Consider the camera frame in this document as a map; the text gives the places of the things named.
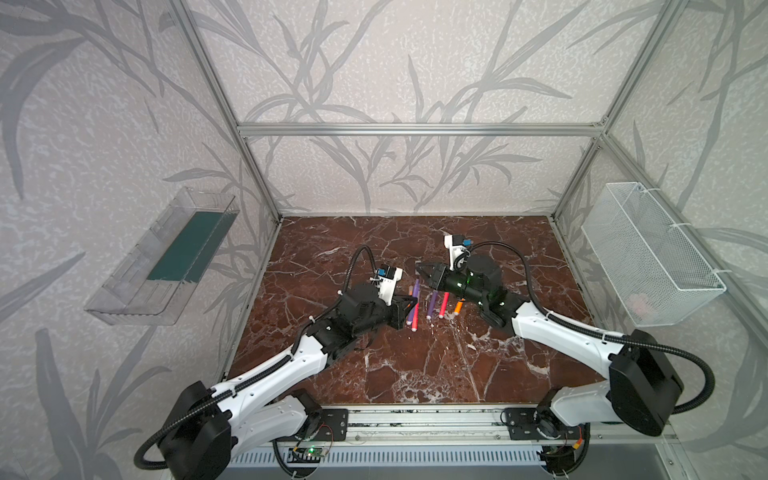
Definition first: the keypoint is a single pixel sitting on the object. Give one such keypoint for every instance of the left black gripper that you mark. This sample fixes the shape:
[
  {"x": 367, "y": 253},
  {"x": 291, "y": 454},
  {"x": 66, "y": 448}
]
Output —
[{"x": 393, "y": 310}]

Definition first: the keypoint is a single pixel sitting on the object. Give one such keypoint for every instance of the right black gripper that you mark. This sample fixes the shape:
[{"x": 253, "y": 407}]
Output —
[{"x": 441, "y": 279}]

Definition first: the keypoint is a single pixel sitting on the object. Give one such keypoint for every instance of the purple marker pen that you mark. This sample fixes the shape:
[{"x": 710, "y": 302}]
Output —
[
  {"x": 415, "y": 303},
  {"x": 431, "y": 305}
]

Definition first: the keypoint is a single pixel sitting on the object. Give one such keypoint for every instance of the red pink marker pen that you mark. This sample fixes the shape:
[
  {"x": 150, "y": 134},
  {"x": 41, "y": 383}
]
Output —
[{"x": 443, "y": 304}]

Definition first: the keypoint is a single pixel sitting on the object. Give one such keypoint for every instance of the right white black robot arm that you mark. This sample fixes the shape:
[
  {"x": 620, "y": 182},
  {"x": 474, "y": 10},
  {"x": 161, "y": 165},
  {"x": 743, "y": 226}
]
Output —
[{"x": 642, "y": 382}]

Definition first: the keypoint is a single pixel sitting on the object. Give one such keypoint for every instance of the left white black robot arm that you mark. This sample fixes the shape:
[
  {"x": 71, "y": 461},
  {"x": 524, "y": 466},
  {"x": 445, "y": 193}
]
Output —
[{"x": 208, "y": 426}]

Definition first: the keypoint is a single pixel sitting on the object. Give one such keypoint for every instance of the green circuit board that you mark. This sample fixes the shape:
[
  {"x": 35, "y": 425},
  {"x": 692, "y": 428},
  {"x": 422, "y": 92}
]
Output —
[{"x": 308, "y": 455}]

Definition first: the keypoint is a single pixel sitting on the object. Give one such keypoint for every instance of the pink object in basket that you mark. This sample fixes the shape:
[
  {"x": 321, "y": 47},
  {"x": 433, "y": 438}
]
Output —
[{"x": 640, "y": 305}]

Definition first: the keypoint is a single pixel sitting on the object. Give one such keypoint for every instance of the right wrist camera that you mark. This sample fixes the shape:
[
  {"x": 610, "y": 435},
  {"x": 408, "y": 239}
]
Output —
[{"x": 456, "y": 246}]

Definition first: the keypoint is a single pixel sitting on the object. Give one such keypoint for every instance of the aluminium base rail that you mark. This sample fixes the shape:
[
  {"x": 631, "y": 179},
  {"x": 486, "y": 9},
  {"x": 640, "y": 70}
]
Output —
[{"x": 461, "y": 424}]

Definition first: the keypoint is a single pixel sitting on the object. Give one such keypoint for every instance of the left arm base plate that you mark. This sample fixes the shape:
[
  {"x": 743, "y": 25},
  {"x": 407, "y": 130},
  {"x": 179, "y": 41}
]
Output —
[{"x": 327, "y": 424}]

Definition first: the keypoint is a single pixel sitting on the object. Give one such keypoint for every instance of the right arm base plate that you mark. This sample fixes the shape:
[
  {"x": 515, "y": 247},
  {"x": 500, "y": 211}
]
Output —
[{"x": 528, "y": 423}]

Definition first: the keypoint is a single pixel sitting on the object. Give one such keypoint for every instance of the aluminium frame crossbar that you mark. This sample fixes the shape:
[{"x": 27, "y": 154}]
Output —
[{"x": 248, "y": 130}]

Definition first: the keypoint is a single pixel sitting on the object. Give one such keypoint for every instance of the white wire mesh basket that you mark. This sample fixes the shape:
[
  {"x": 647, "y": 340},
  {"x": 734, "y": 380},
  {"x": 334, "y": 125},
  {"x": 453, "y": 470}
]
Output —
[{"x": 642, "y": 250}]

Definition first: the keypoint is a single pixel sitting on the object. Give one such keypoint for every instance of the clear plastic wall tray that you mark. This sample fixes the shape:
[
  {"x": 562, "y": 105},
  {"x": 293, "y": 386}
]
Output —
[{"x": 153, "y": 284}]

